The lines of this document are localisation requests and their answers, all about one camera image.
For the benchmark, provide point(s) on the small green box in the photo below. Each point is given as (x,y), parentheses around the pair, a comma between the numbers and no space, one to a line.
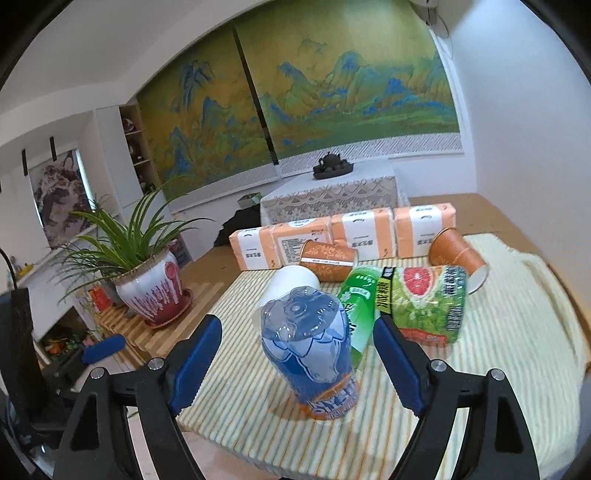
(249,201)

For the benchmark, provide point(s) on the dark tea tray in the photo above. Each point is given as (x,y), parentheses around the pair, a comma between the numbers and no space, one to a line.
(332,173)

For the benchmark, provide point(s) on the red pot saucer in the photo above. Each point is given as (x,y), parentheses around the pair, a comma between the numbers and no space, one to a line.
(182,307)

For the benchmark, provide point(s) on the green landscape wall painting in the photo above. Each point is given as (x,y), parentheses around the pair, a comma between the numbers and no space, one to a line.
(351,83)
(203,115)

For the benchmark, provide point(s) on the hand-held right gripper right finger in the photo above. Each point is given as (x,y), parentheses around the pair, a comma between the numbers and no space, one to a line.
(400,369)

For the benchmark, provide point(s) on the ink painting wall scroll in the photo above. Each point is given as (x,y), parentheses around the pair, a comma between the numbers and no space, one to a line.
(57,198)

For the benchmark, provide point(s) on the orange patterned paper cup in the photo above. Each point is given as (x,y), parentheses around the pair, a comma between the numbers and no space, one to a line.
(328,259)

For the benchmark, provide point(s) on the wooden wall shelf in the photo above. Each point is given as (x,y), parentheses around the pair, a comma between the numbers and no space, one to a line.
(138,138)

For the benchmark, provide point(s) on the plain orange paper cup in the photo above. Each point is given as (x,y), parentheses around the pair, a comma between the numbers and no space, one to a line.
(455,251)

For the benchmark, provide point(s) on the clear blue-labelled plastic bottle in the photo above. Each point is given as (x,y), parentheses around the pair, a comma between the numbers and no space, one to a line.
(314,355)

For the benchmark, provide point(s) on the white cabinet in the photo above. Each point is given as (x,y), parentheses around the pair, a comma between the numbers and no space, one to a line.
(51,295)

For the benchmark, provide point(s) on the white paper cup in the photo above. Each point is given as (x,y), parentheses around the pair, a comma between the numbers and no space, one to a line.
(291,281)

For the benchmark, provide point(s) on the grapefruit print green bottle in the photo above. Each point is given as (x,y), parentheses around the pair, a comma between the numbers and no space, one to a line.
(425,314)

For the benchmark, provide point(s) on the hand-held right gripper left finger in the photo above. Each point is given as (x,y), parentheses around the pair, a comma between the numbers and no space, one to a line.
(197,364)

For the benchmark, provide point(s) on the orange tissue pack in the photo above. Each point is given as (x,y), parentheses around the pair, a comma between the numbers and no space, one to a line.
(249,249)
(420,226)
(364,230)
(295,235)

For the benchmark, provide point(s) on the green spider plant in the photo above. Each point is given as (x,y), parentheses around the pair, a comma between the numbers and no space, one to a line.
(134,240)

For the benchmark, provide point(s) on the wooden slatted mat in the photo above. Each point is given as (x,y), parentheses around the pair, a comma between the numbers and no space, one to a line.
(138,339)

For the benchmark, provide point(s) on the red white ceramic pot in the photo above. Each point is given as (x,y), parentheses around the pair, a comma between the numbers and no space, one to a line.
(150,290)

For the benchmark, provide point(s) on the dark cloth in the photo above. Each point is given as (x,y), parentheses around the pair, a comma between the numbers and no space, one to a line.
(240,226)

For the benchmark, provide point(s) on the dark teapot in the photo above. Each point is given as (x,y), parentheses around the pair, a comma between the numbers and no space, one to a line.
(330,161)

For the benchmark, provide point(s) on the red packet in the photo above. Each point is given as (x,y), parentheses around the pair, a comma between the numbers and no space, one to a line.
(99,297)

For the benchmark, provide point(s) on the lace covered table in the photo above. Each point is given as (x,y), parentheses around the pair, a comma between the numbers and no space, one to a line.
(332,198)

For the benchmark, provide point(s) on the pale yellow striped towel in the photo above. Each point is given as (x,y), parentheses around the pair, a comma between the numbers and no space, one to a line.
(461,392)

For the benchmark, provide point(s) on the green plastic bottle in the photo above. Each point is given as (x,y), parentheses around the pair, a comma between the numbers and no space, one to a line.
(358,300)

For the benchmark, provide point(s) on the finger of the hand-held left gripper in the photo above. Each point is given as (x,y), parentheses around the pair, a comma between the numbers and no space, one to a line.
(104,348)

